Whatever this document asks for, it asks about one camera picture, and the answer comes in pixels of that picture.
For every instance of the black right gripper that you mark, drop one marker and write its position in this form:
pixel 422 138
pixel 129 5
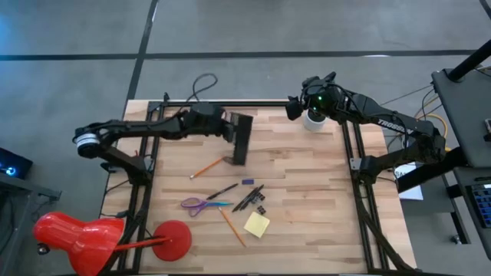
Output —
pixel 326 101

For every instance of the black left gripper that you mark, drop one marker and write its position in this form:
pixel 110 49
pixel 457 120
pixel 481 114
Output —
pixel 207 119

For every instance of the black mesh desk organizer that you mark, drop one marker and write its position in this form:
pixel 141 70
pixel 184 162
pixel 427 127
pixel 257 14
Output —
pixel 242 140

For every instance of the orange pencil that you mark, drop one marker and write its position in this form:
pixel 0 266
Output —
pixel 232 227
pixel 207 167

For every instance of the purple eraser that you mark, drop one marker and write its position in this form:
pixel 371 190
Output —
pixel 248 181

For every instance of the purple and teal scissors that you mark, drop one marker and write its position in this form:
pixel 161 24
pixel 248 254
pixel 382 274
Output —
pixel 218 204

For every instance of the yellow sticky note pad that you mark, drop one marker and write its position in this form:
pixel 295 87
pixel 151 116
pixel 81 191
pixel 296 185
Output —
pixel 257 224

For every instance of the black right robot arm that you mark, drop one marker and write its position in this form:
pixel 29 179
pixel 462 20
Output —
pixel 391 124

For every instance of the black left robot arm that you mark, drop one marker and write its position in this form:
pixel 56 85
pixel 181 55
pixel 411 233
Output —
pixel 130 128

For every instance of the green plant in white pot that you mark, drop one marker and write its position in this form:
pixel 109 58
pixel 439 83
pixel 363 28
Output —
pixel 314 123

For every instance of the white paper sheet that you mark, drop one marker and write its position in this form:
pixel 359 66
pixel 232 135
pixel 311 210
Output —
pixel 410 191

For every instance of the black desk crossbar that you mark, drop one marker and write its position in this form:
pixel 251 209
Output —
pixel 429 172

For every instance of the grey desk top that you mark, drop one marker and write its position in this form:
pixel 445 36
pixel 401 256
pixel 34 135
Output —
pixel 460 115

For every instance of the red desk lamp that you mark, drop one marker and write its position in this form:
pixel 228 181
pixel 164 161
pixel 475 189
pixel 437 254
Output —
pixel 88 237

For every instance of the black pole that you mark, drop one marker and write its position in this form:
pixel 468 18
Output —
pixel 468 63

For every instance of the grey metal stand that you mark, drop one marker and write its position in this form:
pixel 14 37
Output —
pixel 23 188

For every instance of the black device with blue light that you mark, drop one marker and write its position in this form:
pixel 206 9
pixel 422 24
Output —
pixel 13 165

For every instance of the grey keyboard desk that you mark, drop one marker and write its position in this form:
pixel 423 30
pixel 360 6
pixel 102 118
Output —
pixel 464 222

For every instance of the desk caster wheel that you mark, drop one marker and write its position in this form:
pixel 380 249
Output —
pixel 456 239

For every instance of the black frame clamp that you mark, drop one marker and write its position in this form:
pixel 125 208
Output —
pixel 166 97

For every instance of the silver corner bracket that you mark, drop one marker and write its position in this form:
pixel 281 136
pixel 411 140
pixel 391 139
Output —
pixel 356 164

